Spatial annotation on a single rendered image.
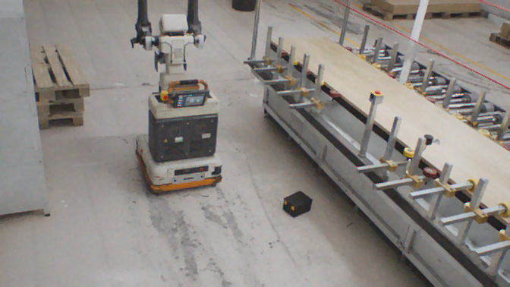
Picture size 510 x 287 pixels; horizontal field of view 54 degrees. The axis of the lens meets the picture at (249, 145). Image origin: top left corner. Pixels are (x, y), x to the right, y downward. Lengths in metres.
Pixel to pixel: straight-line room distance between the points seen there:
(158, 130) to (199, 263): 1.10
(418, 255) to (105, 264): 2.24
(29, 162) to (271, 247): 1.88
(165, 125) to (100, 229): 0.94
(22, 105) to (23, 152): 0.37
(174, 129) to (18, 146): 1.15
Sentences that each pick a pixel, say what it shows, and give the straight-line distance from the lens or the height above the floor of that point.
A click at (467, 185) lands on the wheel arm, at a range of 3.33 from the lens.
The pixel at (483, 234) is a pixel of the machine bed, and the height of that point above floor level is 0.72.
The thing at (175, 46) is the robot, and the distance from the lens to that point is 4.19.
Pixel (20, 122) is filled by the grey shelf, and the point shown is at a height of 0.83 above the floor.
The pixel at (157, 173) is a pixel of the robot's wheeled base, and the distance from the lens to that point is 4.17.
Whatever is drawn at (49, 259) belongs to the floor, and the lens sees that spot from 3.83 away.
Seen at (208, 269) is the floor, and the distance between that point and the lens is 3.67.
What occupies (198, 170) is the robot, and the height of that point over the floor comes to 0.22.
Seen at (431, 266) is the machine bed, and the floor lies 0.19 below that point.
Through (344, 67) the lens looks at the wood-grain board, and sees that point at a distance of 4.96.
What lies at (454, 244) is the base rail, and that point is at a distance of 3.24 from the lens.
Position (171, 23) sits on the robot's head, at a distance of 4.20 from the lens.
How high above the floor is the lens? 2.55
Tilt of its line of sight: 30 degrees down
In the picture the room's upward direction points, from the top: 7 degrees clockwise
